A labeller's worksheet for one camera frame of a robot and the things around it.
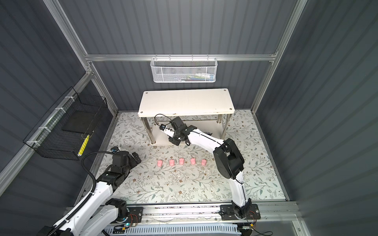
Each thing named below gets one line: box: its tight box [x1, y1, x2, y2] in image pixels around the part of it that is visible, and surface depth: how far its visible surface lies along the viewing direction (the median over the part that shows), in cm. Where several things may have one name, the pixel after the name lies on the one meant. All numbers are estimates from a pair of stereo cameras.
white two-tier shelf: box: [137, 88, 235, 146], surface depth 81 cm
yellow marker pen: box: [77, 134, 91, 157], surface depth 70 cm
